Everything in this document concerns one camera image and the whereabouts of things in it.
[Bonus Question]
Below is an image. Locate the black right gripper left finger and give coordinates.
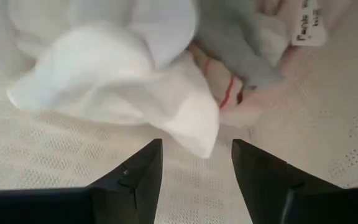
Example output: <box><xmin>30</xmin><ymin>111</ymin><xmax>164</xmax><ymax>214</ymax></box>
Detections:
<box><xmin>86</xmin><ymin>138</ymin><xmax>163</xmax><ymax>224</ymax></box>

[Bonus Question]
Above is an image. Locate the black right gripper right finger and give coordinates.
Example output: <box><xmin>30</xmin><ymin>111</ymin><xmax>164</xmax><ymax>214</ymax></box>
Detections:
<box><xmin>231</xmin><ymin>138</ymin><xmax>344</xmax><ymax>224</ymax></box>

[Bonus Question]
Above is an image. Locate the white garment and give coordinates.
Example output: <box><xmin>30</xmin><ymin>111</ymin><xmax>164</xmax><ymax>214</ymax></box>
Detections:
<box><xmin>6</xmin><ymin>0</ymin><xmax>221</xmax><ymax>159</ymax></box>

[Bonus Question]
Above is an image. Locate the white woven laundry basket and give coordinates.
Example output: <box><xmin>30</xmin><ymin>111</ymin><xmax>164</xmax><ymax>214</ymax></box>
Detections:
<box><xmin>0</xmin><ymin>0</ymin><xmax>358</xmax><ymax>224</ymax></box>

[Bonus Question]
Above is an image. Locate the cream cloth with red stripes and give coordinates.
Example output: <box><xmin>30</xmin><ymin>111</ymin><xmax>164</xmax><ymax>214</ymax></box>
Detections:
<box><xmin>187</xmin><ymin>42</ymin><xmax>262</xmax><ymax>127</ymax></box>

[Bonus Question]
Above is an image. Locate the grey-white garment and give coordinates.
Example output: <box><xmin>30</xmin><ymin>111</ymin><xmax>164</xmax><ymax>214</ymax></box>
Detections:
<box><xmin>193</xmin><ymin>0</ymin><xmax>286</xmax><ymax>91</ymax></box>

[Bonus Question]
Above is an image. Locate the white handwritten paper label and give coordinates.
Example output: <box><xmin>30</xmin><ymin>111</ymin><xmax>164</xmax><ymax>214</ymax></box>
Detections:
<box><xmin>291</xmin><ymin>0</ymin><xmax>328</xmax><ymax>47</ymax></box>

